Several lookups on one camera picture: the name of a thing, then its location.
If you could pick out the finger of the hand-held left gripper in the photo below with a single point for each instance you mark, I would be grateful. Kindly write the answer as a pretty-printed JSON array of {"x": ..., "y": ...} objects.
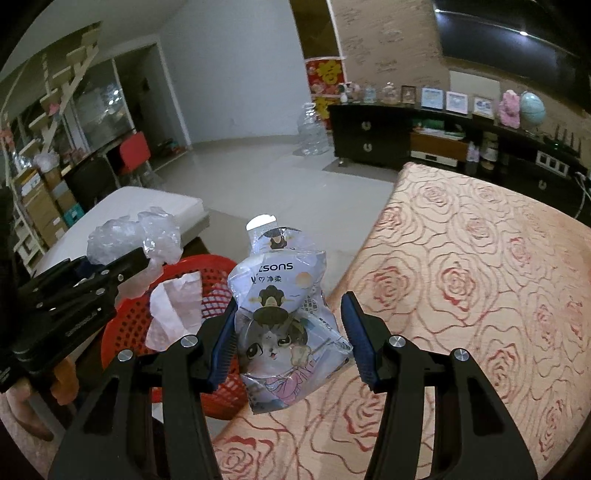
[
  {"x": 60, "y": 277},
  {"x": 131, "y": 263}
]

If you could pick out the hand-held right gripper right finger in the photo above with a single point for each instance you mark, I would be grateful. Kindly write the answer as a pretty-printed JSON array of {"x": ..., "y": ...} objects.
[{"x": 362, "y": 346}]

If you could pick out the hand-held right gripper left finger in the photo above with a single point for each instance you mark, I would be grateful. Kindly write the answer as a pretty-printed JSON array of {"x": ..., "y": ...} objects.
[{"x": 224, "y": 346}]

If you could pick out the clear plastic bag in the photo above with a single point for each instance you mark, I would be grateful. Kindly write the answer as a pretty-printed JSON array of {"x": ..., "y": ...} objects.
[{"x": 157, "y": 235}]

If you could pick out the cat print tissue packet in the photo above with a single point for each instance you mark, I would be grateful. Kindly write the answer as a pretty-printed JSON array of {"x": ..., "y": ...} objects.
[{"x": 277, "y": 323}]

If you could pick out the white tissue paper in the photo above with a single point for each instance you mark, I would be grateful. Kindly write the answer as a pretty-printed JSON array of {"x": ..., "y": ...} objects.
[{"x": 173, "y": 314}]

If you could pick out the red plastic mesh basket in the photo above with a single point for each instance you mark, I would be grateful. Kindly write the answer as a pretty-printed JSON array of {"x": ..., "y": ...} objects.
[{"x": 124, "y": 323}]

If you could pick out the person's left forearm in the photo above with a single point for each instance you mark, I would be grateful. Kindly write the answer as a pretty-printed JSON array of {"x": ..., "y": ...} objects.
[{"x": 23, "y": 410}]

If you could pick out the white cushioned bench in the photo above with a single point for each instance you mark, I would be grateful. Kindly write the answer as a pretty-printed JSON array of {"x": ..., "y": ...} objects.
[{"x": 138, "y": 203}]

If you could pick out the stack of cardboard boxes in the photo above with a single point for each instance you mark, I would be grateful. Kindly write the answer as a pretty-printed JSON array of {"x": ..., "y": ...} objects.
[{"x": 44, "y": 207}]

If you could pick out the black chair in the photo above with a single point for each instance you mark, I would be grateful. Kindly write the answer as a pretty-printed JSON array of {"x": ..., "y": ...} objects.
[{"x": 87, "y": 182}]

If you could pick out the red chair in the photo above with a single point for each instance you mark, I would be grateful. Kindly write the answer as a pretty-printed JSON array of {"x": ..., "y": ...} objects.
[{"x": 135, "y": 150}]

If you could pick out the white plastic bag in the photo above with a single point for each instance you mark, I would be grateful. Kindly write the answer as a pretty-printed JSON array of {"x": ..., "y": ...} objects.
[{"x": 46, "y": 162}]

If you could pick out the table with rose tablecloth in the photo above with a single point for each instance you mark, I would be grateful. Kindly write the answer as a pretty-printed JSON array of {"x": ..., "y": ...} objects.
[{"x": 461, "y": 277}]

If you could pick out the toys on floor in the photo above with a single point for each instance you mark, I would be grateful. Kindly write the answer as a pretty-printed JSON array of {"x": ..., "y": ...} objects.
[{"x": 170, "y": 147}]

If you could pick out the glass sliding door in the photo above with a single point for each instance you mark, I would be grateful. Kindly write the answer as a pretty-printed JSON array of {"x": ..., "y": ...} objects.
[{"x": 99, "y": 101}]

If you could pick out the brown box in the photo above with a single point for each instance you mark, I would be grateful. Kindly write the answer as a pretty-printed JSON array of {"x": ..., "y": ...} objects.
[{"x": 438, "y": 148}]

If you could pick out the black television cabinet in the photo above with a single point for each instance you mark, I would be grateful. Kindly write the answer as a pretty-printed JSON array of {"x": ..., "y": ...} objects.
[{"x": 369, "y": 134}]

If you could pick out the wooden staircase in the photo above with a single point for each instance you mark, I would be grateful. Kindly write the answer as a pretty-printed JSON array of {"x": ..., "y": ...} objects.
[{"x": 76, "y": 53}]

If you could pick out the clear water jug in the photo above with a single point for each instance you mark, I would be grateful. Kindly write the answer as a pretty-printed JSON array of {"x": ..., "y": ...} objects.
[{"x": 313, "y": 134}]

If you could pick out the green books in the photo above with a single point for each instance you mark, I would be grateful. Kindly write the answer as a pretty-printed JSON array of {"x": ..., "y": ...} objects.
[{"x": 436, "y": 129}]

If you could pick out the jars in cabinet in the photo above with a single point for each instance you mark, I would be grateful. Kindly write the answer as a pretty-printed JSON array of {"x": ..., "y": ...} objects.
[{"x": 489, "y": 150}]

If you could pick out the glass dome ornament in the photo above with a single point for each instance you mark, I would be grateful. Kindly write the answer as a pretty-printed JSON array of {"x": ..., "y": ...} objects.
[{"x": 389, "y": 94}]

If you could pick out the white power strip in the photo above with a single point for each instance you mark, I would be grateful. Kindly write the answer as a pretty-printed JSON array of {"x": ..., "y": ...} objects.
[{"x": 552, "y": 163}]

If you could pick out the pink plush toy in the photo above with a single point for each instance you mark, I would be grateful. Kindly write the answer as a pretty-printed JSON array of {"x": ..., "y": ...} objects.
[{"x": 509, "y": 108}]

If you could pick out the black router with antennas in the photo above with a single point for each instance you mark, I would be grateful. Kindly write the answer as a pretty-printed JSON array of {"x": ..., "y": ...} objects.
[{"x": 558, "y": 146}]

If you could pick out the white board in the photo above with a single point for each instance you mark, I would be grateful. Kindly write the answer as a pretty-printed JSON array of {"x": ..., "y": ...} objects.
[{"x": 475, "y": 81}]

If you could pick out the light blue globe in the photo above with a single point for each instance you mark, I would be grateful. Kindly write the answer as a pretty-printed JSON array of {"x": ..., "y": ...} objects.
[{"x": 532, "y": 107}]

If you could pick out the small brown picture frame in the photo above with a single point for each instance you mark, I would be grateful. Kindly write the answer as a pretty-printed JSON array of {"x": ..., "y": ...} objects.
[{"x": 408, "y": 96}]

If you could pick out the red floral wall poster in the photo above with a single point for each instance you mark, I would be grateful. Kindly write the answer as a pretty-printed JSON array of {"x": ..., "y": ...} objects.
[{"x": 325, "y": 74}]

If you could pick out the black wall television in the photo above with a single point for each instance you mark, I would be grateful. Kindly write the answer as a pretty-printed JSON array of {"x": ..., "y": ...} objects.
[{"x": 508, "y": 41}]

